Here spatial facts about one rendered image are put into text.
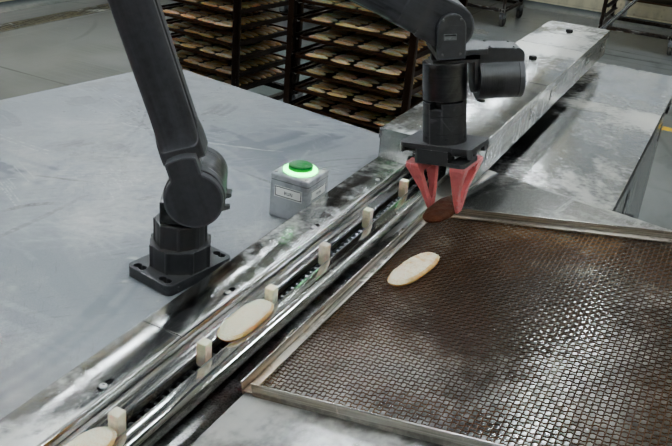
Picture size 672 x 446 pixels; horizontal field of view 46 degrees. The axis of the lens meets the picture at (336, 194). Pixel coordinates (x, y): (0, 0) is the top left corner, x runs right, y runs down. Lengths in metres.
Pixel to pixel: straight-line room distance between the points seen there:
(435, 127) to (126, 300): 0.46
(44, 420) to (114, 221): 0.50
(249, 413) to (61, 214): 0.62
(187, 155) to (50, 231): 0.32
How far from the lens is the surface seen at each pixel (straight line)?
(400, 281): 0.98
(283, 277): 1.06
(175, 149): 1.02
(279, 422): 0.76
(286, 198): 1.26
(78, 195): 1.37
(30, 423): 0.83
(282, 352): 0.86
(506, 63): 1.03
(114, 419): 0.82
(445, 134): 1.03
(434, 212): 1.06
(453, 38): 0.99
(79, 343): 1.00
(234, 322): 0.96
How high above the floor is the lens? 1.39
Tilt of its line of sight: 24 degrees down
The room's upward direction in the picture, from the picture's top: 5 degrees clockwise
